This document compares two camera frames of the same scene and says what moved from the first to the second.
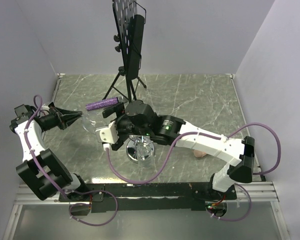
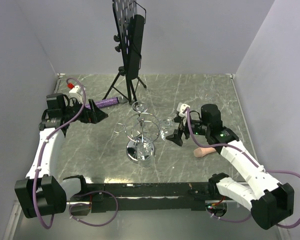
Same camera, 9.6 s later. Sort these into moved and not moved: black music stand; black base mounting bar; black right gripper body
Moved: black right gripper body
Not moved: black base mounting bar; black music stand
